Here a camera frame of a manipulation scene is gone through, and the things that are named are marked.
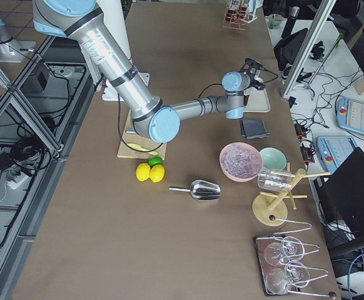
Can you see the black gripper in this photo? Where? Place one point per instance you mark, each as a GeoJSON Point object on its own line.
{"type": "Point", "coordinates": [246, 99]}

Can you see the copper wire bottle basket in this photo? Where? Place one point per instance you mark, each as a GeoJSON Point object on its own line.
{"type": "Point", "coordinates": [236, 14]}

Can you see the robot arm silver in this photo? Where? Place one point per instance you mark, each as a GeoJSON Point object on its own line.
{"type": "Point", "coordinates": [83, 21]}

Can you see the cream rabbit tray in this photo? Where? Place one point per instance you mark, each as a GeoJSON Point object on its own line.
{"type": "Point", "coordinates": [258, 101]}

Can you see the grey folded cloth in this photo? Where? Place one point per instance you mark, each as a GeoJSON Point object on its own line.
{"type": "Point", "coordinates": [253, 128]}

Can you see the white cup rack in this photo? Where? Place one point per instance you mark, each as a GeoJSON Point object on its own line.
{"type": "Point", "coordinates": [251, 11]}

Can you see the black thermos flask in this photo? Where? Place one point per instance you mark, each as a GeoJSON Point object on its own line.
{"type": "Point", "coordinates": [290, 22]}

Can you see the mint green bowl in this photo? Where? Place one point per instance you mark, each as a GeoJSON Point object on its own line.
{"type": "Point", "coordinates": [273, 158]}

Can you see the pink bowl of ice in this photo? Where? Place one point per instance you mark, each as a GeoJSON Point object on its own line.
{"type": "Point", "coordinates": [240, 162]}

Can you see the clear glass mug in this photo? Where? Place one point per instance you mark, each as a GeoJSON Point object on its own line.
{"type": "Point", "coordinates": [275, 180]}

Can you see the teach pendant lower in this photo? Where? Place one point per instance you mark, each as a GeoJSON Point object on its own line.
{"type": "Point", "coordinates": [333, 150]}

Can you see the teach pendant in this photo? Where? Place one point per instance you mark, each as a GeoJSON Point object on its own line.
{"type": "Point", "coordinates": [350, 115]}
{"type": "Point", "coordinates": [333, 150]}

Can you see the teach pendant upper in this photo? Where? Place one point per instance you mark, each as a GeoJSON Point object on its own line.
{"type": "Point", "coordinates": [350, 115]}

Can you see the steel ice scoop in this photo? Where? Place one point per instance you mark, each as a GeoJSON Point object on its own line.
{"type": "Point", "coordinates": [201, 190]}

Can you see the green lime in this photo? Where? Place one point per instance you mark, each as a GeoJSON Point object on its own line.
{"type": "Point", "coordinates": [153, 161]}

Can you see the wooden cup tree stand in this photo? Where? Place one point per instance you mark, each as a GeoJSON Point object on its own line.
{"type": "Point", "coordinates": [269, 206]}

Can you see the yellow lemon lower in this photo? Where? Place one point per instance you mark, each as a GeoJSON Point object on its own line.
{"type": "Point", "coordinates": [157, 173]}

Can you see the yellow lemon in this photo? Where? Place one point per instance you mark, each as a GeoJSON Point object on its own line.
{"type": "Point", "coordinates": [142, 171]}
{"type": "Point", "coordinates": [157, 173]}

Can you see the yellow plastic knife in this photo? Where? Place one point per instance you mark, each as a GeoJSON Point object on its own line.
{"type": "Point", "coordinates": [137, 148]}

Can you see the bamboo cutting board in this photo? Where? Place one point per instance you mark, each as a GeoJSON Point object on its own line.
{"type": "Point", "coordinates": [128, 136]}

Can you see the yellow lemon upper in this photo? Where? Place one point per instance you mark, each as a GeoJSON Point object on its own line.
{"type": "Point", "coordinates": [142, 171]}

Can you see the black office chair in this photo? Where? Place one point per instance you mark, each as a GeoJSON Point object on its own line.
{"type": "Point", "coordinates": [344, 190]}

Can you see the mirror tray glass rack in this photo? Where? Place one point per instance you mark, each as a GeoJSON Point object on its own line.
{"type": "Point", "coordinates": [280, 258]}

